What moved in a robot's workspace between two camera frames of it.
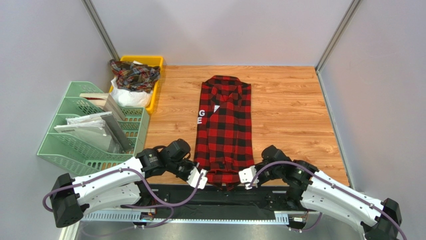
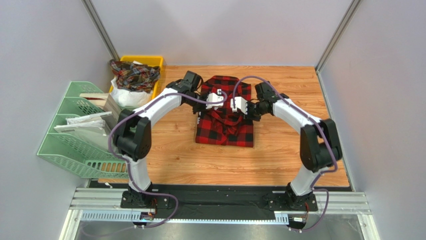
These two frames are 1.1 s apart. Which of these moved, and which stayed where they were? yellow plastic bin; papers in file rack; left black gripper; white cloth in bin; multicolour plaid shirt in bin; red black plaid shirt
Moved: left black gripper; red black plaid shirt
Stayed: multicolour plaid shirt in bin; white cloth in bin; yellow plastic bin; papers in file rack
